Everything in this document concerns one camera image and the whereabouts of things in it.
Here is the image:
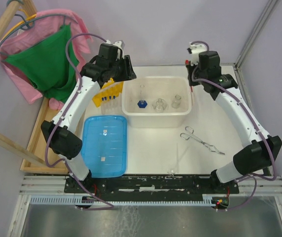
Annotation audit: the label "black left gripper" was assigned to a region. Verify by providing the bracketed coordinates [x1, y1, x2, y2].
[109, 55, 138, 83]

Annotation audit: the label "coloured plastic spoons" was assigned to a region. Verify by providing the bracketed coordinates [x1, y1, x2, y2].
[185, 59, 194, 92]

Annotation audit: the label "yellow test tube rack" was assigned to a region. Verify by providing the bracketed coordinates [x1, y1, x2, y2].
[92, 78, 124, 108]

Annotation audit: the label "small glass bottle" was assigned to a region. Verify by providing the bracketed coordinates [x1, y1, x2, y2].
[171, 94, 181, 109]

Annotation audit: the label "clear tube with blue cap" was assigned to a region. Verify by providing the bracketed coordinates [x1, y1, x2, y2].
[137, 84, 147, 109]

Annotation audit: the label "white plastic bin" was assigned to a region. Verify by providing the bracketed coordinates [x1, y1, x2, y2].
[122, 76, 193, 128]

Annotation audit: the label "round glass flask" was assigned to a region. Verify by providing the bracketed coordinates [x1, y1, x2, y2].
[152, 98, 168, 113]

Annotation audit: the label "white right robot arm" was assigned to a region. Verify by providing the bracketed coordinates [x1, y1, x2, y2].
[185, 48, 282, 193]

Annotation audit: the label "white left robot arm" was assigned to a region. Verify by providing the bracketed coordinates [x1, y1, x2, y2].
[41, 40, 137, 193]

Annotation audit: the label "green cloth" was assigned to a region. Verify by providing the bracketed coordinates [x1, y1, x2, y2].
[4, 25, 76, 103]

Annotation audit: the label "metal clamp tongs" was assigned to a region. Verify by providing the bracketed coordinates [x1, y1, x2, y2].
[180, 126, 225, 155]

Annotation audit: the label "blue plastic tray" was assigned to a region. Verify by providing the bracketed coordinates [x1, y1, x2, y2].
[81, 115, 128, 178]

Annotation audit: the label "pink shirt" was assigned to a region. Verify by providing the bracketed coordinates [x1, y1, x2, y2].
[0, 9, 94, 111]

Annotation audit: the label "yellow clothes hanger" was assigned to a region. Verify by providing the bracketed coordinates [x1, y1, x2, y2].
[7, 8, 36, 33]

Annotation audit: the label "clear glass funnel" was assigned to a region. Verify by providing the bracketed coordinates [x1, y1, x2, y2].
[167, 169, 177, 177]

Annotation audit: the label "black mounting plate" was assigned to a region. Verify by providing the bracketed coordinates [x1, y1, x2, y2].
[64, 174, 239, 200]

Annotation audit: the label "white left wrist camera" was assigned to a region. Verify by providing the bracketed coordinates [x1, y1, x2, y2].
[106, 39, 125, 58]

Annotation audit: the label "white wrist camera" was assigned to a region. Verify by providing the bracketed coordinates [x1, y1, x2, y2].
[187, 42, 209, 66]
[106, 39, 125, 58]

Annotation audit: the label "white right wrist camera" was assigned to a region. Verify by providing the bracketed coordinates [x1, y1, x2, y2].
[187, 42, 209, 66]

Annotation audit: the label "white slotted cable duct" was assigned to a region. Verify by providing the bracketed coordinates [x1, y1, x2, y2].
[30, 195, 220, 205]

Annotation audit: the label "aluminium frame rail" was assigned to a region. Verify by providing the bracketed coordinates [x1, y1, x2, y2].
[234, 0, 282, 198]

